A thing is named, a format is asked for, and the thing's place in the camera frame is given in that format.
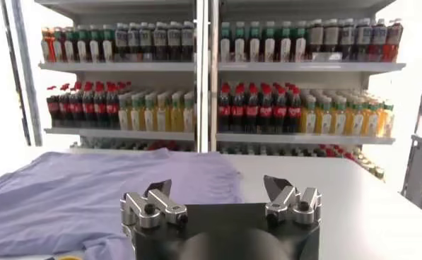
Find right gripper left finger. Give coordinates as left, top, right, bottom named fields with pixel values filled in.
left=120, top=178, right=189, bottom=229

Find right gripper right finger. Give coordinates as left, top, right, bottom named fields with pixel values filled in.
left=263, top=175, right=322, bottom=228

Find purple printed T-shirt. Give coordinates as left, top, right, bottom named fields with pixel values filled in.
left=0, top=148, right=245, bottom=260

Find yellow juice bottle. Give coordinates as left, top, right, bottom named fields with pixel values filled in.
left=156, top=92, right=169, bottom=133
left=379, top=102, right=395, bottom=138
left=364, top=101, right=380, bottom=137
left=332, top=97, right=348, bottom=136
left=170, top=91, right=183, bottom=133
left=143, top=93, right=156, bottom=132
left=117, top=94, right=130, bottom=131
left=316, top=97, right=334, bottom=135
left=182, top=90, right=195, bottom=134
left=348, top=99, right=365, bottom=136
left=300, top=95, right=317, bottom=134
left=129, top=93, right=143, bottom=131

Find red cap cola bottle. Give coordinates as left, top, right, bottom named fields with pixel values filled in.
left=70, top=82, right=84, bottom=128
left=47, top=85, right=61, bottom=128
left=287, top=86, right=303, bottom=134
left=231, top=83, right=246, bottom=134
left=105, top=83, right=120, bottom=129
left=82, top=81, right=96, bottom=128
left=93, top=81, right=107, bottom=129
left=59, top=83, right=72, bottom=128
left=245, top=83, right=260, bottom=134
left=273, top=85, right=288, bottom=134
left=218, top=83, right=232, bottom=134
left=259, top=83, right=274, bottom=134

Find grey metal shelf rack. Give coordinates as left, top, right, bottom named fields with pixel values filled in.
left=209, top=0, right=408, bottom=156
left=33, top=0, right=210, bottom=153

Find dark bottle beige label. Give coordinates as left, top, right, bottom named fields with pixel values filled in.
left=323, top=19, right=340, bottom=59
left=308, top=19, right=324, bottom=59

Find dark drink bottle grey label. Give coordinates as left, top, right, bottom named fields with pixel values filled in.
left=127, top=23, right=141, bottom=61
left=139, top=23, right=153, bottom=61
left=115, top=23, right=129, bottom=61
left=181, top=20, right=195, bottom=61
left=167, top=21, right=182, bottom=61
left=153, top=22, right=168, bottom=61

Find red drink bottle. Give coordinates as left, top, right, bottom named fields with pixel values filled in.
left=383, top=18, right=404, bottom=63

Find grey metal frame table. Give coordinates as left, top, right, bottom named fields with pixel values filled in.
left=401, top=134, right=422, bottom=213

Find dark metal frame post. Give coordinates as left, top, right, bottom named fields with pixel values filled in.
left=0, top=0, right=44, bottom=148

